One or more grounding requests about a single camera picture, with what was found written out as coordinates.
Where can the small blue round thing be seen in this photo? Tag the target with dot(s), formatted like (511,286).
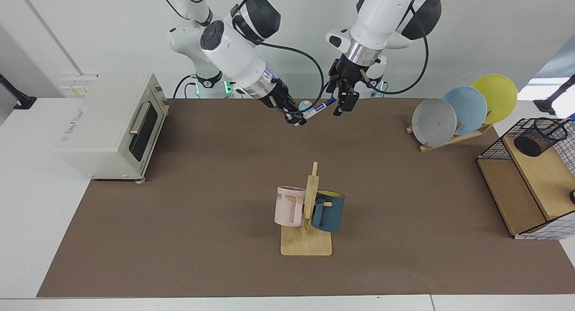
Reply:
(305,104)

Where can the yellow plate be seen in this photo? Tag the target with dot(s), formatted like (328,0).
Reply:
(496,95)

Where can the brown table cloth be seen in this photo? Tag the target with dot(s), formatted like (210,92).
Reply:
(224,189)

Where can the black mesh pen holder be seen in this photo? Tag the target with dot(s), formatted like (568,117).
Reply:
(532,145)

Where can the dark teal cup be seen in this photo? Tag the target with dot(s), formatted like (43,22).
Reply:
(332,214)

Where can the light blue plate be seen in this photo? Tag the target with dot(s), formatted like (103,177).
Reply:
(469,106)

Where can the wooden plate rack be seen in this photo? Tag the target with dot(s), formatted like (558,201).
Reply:
(453,139)

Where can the pale toaster oven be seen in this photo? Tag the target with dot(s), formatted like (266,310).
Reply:
(108,126)

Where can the pink cup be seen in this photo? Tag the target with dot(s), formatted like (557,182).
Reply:
(287,210)

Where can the blue and white marker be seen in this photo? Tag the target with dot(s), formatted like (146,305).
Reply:
(316,108)

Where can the wooden cup stand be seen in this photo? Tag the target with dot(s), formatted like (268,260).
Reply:
(310,243)

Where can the grey plate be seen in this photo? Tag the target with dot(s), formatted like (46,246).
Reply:
(433,122)

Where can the black clamp stand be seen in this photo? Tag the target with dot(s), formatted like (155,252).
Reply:
(18,97)
(550,105)

